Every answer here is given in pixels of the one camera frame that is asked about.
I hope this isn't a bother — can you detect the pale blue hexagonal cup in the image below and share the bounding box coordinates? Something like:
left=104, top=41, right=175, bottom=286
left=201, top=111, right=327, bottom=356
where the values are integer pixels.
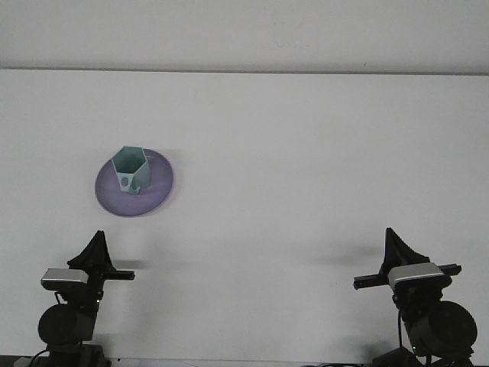
left=110, top=145, right=151, bottom=195

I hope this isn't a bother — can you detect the purple round plate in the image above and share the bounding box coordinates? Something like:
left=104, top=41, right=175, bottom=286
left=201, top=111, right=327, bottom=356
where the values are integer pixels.
left=94, top=148, right=176, bottom=218

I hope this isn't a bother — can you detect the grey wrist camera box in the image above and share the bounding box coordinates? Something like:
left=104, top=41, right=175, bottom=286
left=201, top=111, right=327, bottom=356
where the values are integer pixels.
left=387, top=262, right=446, bottom=284
left=40, top=268, right=89, bottom=291

